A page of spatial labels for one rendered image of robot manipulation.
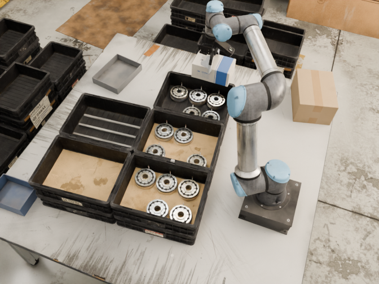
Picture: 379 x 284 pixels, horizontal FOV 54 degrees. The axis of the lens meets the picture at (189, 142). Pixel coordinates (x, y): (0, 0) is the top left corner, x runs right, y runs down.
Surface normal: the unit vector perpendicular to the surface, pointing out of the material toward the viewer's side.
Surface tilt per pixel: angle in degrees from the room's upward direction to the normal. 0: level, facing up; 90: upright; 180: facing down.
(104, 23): 1
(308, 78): 0
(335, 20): 72
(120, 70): 0
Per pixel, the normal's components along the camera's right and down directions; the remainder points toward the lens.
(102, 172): 0.03, -0.59
